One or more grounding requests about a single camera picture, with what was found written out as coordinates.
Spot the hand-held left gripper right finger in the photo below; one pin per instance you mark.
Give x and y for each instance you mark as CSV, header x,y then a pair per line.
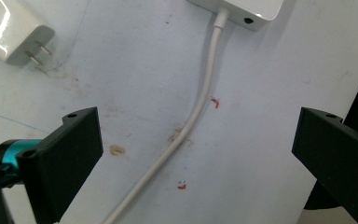
x,y
338,155

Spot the white wall charger plug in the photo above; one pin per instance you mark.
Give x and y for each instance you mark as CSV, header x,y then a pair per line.
x,y
9,31

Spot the white power strip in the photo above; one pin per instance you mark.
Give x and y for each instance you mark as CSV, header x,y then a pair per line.
x,y
245,9

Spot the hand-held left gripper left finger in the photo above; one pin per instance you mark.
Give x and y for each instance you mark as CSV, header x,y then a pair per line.
x,y
59,161

